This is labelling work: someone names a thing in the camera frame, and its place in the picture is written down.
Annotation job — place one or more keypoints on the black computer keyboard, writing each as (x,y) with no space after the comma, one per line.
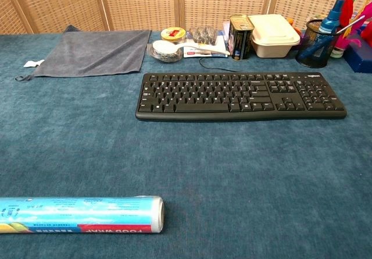
(221,96)

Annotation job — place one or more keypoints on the teal table cloth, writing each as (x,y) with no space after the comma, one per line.
(203,168)

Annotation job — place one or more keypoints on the white red printed packet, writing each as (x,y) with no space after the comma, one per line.
(203,53)

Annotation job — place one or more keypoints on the white plastic spoon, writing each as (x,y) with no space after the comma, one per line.
(174,47)

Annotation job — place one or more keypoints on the yellow lidded round tin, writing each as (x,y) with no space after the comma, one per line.
(173,34)

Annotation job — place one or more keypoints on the clear bag of dark items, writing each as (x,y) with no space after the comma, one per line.
(203,34)

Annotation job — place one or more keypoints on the dark rectangular food can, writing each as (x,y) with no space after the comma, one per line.
(240,38)

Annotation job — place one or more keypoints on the grey microfibre towel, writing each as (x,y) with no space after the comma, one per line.
(93,52)

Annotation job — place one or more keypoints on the beige lidded food container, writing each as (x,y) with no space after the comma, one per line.
(273,36)

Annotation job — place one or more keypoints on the woven rattan folding screen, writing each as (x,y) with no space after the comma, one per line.
(139,3)

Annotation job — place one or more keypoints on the blue food wrap roll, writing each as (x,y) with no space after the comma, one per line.
(87,215)

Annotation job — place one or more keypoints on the black mesh pen holder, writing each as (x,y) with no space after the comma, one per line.
(315,48)

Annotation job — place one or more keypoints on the dark blue box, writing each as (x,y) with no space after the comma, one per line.
(359,56)

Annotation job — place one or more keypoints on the colourful feather shuttlecock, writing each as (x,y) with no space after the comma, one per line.
(353,32)

